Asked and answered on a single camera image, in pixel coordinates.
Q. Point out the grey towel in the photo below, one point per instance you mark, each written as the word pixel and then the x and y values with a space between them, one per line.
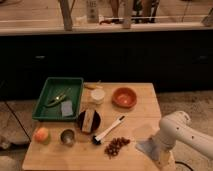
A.
pixel 149 148

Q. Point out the white handled black brush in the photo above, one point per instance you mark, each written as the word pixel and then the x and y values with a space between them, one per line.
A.
pixel 96 139

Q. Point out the grey sponge in tray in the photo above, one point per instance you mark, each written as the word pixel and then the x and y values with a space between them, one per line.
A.
pixel 66 108

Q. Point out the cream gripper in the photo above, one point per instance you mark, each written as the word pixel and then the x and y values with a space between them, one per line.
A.
pixel 163 160

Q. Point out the yellow item behind container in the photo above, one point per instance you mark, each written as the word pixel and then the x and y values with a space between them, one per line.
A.
pixel 93 86

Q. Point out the green plastic tray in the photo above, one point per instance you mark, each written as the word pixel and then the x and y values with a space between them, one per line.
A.
pixel 54 86

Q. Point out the green spoon in tray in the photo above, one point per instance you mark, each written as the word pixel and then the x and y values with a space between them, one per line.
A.
pixel 59 98

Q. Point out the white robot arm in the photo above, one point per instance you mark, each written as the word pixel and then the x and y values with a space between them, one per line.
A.
pixel 175 127

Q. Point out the pile of brown nuts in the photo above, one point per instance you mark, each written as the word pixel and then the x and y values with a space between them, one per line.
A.
pixel 113 148

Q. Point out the orange peach fruit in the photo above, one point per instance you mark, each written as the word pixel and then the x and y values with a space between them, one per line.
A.
pixel 42 135

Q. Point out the small metal cup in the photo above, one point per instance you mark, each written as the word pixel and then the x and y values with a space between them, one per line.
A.
pixel 67 137

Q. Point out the white round container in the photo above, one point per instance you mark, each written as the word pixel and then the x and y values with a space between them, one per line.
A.
pixel 98 96

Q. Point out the wooden block on plate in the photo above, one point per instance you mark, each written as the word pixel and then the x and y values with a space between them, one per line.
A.
pixel 88 120

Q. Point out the red orange bowl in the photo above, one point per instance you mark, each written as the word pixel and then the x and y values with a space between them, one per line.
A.
pixel 124 97

